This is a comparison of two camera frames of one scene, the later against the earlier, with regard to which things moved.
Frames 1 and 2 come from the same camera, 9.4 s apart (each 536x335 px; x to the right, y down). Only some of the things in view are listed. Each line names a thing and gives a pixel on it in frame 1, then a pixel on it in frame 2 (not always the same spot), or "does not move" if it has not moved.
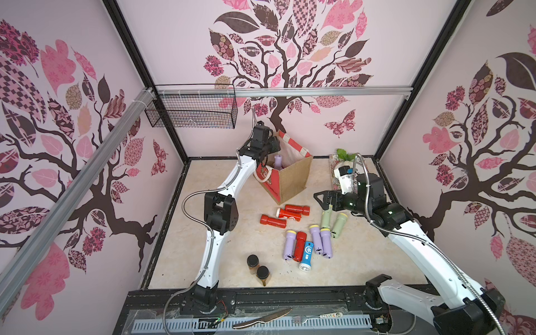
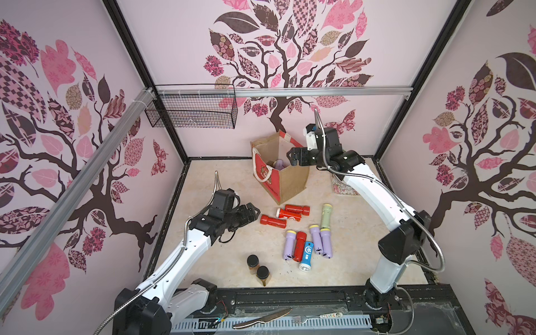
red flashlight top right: (304, 210) does not move
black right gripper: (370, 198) to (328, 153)
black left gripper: (274, 144) to (246, 218)
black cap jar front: (263, 273) does not move
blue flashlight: (305, 264) does not move
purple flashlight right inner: (315, 232) does not move
